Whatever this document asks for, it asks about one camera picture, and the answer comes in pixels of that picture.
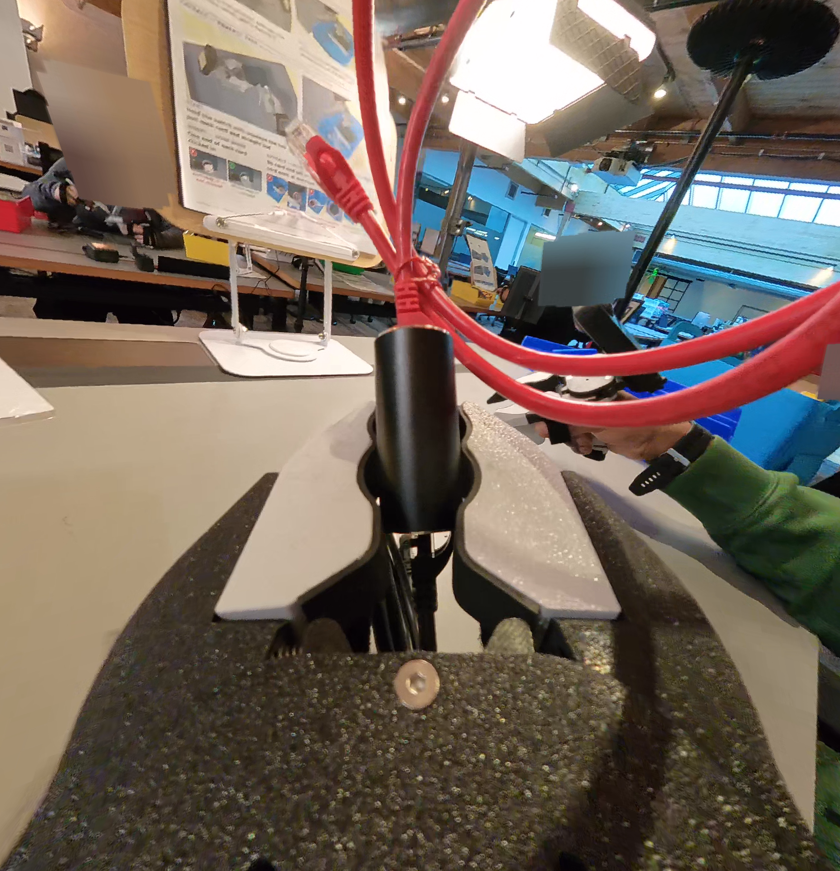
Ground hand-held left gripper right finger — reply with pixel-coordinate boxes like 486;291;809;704
453;400;624;641

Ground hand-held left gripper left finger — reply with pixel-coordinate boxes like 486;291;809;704
213;401;383;644

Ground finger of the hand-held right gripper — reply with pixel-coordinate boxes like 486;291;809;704
491;400;552;446
512;371;621;401

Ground black network splitter box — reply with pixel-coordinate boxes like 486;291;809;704
374;325;462;533

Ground black ethernet cable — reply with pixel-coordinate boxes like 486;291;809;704
372;531;455;653

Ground red ethernet cable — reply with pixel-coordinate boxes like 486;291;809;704
286;0;840;431

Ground person's right forearm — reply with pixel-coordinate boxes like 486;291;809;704
661;435;840;671

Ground person's right hand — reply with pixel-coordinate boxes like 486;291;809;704
568;391;696;465

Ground black monitor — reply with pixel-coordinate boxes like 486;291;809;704
505;267;545;322

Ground black wristwatch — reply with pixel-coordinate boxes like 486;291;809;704
629;423;715;496

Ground white document stand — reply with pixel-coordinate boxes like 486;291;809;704
199;210;375;378

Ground blue plastic bins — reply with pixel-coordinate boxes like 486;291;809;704
733;388;840;485

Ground grey light stand pole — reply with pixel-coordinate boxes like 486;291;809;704
434;139;477;300

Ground bright light panel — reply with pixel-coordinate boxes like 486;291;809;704
447;0;659;162

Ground yellow box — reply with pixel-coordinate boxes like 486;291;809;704
182;233;230;266

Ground white flat plate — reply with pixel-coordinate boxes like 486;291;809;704
0;343;55;426

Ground black ribbed disc on pole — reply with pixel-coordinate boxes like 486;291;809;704
617;0;840;321

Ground long wooden workbench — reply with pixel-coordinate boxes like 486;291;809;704
0;228;305;303

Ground instruction sheet on wooden board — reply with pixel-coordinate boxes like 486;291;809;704
121;0;398;254

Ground person's green jacket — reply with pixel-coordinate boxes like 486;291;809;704
816;738;840;871

